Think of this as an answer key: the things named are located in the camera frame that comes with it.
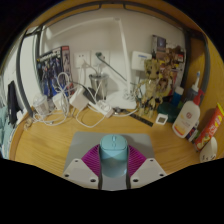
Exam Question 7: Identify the dark blue spray bottle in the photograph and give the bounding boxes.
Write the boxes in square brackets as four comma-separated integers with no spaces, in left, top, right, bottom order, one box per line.
[184,70,202,103]

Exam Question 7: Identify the black ruler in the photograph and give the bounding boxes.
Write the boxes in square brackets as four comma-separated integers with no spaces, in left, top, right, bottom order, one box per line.
[129,113,154,128]

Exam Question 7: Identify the brown tree figure toy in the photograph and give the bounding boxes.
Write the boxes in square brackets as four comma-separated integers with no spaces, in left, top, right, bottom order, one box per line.
[134,58,171,119]

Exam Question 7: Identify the small blue bottle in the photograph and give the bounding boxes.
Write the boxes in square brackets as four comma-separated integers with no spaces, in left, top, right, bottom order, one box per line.
[171,86,185,108]

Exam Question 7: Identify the tangled white cables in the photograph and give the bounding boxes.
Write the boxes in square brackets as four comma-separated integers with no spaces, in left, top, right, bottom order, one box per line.
[23,71,111,129]

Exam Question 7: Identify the red chip can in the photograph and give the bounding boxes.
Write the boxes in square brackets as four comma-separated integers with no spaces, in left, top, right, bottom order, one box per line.
[193,102,224,152]

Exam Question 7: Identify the teal cloth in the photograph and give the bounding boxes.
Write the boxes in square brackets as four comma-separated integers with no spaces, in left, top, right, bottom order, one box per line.
[0,106,16,159]

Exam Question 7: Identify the small white square clock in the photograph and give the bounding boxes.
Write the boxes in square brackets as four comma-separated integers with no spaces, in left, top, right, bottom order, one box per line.
[155,113,169,126]

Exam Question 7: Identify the white power strip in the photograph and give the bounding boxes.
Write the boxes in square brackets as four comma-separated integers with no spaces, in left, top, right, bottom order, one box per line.
[87,99,114,118]

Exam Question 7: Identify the white charger block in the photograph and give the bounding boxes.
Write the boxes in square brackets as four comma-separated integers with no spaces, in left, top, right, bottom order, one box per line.
[68,86,89,112]
[52,92,69,111]

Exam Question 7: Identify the dark green round container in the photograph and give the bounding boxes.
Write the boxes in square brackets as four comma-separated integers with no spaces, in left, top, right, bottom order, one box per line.
[157,102,178,123]

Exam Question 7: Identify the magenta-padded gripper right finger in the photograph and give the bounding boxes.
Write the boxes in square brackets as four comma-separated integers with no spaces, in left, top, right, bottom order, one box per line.
[125,144,167,190]

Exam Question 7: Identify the white wall box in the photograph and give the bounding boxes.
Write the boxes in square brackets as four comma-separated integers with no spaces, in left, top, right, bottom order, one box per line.
[130,50,153,72]

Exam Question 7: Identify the clear glass cup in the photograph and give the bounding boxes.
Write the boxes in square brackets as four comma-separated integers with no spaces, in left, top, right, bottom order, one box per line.
[32,94,51,117]

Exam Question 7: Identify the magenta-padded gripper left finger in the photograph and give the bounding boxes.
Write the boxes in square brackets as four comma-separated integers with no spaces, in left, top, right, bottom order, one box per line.
[62,144,104,190]

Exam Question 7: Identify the grey mouse pad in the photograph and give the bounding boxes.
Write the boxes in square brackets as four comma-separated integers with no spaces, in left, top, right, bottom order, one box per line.
[63,131,156,191]

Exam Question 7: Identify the small blue packet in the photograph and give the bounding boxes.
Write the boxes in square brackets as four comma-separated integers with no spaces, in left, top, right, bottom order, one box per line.
[185,121,201,141]

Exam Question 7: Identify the black bag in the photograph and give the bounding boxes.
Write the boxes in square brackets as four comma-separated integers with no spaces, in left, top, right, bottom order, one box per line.
[7,80,19,126]

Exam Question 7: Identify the white wall socket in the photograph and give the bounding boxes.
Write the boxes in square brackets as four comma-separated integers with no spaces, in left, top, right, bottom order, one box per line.
[73,50,92,69]
[91,49,110,68]

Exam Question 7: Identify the light blue computer mouse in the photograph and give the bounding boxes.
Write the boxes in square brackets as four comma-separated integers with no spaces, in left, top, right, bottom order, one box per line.
[98,133,130,178]

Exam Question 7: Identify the colourful picture box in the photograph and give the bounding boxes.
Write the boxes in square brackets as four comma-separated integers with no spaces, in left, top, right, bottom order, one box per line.
[151,34,186,98]

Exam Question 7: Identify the blue robot model box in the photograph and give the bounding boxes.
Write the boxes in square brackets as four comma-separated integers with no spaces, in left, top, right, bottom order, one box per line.
[37,45,75,99]

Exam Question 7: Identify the white red-capped lotion bottle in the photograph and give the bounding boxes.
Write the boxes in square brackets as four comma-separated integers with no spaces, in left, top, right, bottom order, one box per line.
[171,89,205,139]

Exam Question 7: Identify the white desk lamp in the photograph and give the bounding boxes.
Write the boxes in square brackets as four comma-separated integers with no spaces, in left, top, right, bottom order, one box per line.
[44,17,138,111]

